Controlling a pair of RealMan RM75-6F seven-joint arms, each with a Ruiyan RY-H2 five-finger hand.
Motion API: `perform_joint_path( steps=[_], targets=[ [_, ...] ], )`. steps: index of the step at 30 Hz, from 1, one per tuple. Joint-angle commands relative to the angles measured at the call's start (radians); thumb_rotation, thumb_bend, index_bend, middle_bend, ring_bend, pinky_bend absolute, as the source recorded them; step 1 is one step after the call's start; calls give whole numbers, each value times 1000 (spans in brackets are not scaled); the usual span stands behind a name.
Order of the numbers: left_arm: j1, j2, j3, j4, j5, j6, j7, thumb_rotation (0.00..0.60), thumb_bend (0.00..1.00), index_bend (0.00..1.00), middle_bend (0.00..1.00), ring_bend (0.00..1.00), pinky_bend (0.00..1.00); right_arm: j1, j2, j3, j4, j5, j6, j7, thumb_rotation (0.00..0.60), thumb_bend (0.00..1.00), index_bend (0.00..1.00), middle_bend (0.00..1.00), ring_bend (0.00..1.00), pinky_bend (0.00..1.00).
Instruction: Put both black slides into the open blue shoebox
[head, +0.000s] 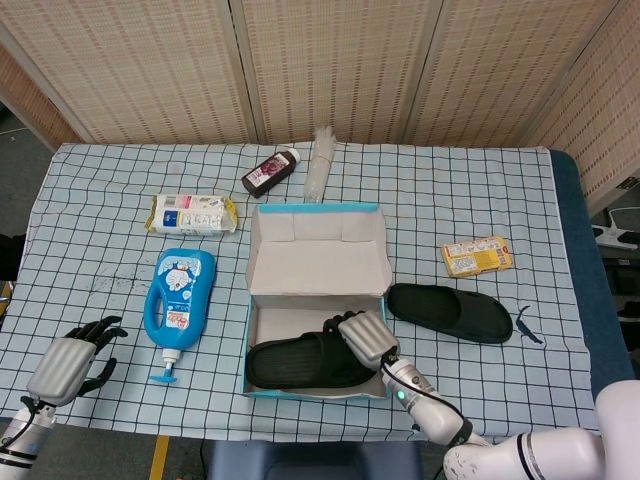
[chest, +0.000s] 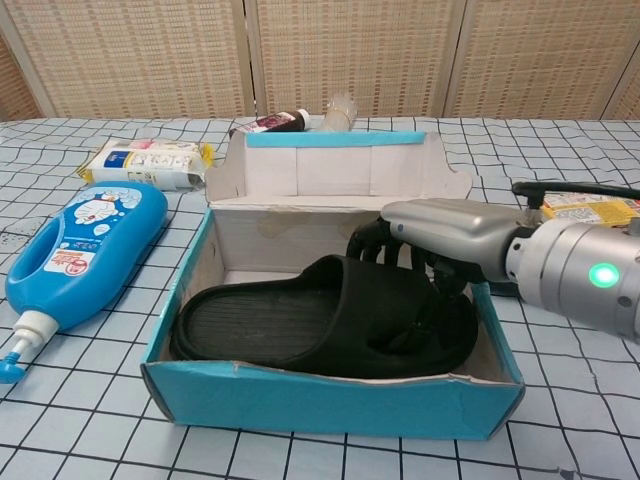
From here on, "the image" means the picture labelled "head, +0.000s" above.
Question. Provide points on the yellow flat package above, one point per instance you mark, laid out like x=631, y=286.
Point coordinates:
x=475, y=257

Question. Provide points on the checked light blue tablecloth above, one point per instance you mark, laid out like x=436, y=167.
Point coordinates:
x=100, y=210

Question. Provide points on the beige woven folding screen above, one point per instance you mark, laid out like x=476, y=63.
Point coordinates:
x=330, y=65

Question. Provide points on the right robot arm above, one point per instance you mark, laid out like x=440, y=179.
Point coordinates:
x=550, y=450

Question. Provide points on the white wet wipes pack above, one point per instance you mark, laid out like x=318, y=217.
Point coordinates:
x=192, y=216

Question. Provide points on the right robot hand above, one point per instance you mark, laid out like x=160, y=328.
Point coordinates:
x=367, y=337

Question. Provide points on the blue cardboard shoe box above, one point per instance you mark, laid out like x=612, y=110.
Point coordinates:
x=320, y=265

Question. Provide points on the white office chair base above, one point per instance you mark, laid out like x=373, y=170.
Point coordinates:
x=617, y=232

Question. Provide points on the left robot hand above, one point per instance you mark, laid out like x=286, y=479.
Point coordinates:
x=60, y=370

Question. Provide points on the dark brown labelled bottle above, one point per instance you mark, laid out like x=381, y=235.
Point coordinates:
x=267, y=172

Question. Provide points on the blue chair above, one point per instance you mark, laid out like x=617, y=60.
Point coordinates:
x=315, y=462

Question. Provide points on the black rubber slipper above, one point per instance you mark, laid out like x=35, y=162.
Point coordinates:
x=450, y=310
x=295, y=362

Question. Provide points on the blue cartoon pump bottle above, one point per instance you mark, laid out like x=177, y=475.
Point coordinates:
x=182, y=295

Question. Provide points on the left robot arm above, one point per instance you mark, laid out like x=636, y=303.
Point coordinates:
x=22, y=435

